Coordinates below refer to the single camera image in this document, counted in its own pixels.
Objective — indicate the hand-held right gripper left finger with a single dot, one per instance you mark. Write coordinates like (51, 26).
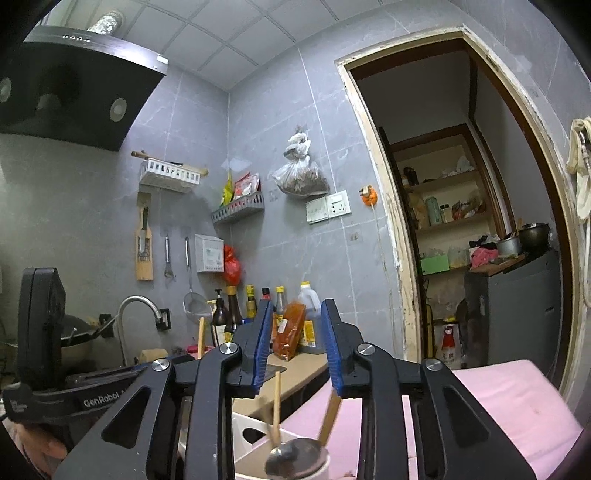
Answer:
(263, 350)

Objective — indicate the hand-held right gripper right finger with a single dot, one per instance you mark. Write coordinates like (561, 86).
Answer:
(331, 350)

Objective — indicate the wooden chopstick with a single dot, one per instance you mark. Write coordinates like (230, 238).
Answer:
(267, 420)
(330, 415)
(202, 339)
(277, 406)

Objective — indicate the white utensil holder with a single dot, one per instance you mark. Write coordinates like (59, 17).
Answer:
(251, 431)

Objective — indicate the person's left hand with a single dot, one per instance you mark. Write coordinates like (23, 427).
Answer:
(34, 445)

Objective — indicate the orange snack packet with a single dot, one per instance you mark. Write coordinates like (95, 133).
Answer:
(288, 330)

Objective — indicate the clear oil jug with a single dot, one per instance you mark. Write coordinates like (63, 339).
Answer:
(311, 318)

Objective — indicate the black wok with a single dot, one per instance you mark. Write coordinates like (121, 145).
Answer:
(81, 341)

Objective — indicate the yellow-capped sauce bottle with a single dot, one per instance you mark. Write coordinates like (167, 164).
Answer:
(280, 302)
(250, 302)

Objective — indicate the dark soy sauce bottle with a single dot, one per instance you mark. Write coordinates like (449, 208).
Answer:
(234, 309)

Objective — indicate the dark pump bottle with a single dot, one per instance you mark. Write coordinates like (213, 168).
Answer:
(220, 321)

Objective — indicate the pink sponge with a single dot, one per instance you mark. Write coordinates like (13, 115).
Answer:
(191, 349)

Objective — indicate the steel strainer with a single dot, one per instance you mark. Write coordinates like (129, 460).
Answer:
(194, 304)

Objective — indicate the red plastic bag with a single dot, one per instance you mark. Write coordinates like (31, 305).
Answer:
(232, 267)

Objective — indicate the steel faucet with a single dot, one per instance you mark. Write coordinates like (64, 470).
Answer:
(134, 304)

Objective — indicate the steel ladle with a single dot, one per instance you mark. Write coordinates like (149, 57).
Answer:
(295, 459)

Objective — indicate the wooden knife holder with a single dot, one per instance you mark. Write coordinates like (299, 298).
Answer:
(144, 272)

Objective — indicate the red white bag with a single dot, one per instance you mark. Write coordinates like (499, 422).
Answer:
(448, 346)

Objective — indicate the hanging steel peeler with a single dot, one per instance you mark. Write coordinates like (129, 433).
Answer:
(169, 263)

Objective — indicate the green box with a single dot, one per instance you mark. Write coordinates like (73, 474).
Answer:
(434, 265)

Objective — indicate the kitchen knife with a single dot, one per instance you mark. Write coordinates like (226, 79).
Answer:
(145, 235)

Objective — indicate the red snack packet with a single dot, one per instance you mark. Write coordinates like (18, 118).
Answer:
(246, 187)

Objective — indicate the yellow snack packet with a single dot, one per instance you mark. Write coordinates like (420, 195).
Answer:
(228, 189)

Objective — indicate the pink floral tablecloth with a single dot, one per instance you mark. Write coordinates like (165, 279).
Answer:
(485, 415)

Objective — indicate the hanging bag of dried goods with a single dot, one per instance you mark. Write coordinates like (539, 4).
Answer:
(300, 177)

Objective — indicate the pink cloth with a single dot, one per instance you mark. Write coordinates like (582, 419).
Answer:
(484, 256)

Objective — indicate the grey cabinet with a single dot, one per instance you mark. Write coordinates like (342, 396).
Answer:
(512, 314)

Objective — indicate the wooden shelf unit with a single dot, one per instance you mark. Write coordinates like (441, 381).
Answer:
(448, 184)

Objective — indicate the steel pot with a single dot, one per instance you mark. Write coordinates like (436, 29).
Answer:
(509, 247)

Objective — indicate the dark pot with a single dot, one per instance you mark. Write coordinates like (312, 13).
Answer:
(534, 237)

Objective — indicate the black range hood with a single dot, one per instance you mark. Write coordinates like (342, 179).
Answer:
(69, 92)

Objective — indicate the black wall outlet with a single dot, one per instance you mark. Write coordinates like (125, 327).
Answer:
(164, 319)

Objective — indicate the white wall box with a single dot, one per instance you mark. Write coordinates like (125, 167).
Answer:
(210, 254)

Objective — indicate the grey wall rack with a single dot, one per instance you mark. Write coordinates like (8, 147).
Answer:
(238, 212)

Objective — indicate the white wall socket panel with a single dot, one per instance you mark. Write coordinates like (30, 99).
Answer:
(328, 206)

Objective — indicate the orange wall hook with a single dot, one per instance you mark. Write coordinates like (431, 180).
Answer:
(369, 196)

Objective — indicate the white wall rack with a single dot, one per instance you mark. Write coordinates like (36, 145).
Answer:
(168, 175)

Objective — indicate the wooden door frame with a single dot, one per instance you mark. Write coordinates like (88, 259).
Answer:
(369, 138)

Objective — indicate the foil exhaust duct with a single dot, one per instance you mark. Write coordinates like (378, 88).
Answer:
(105, 22)

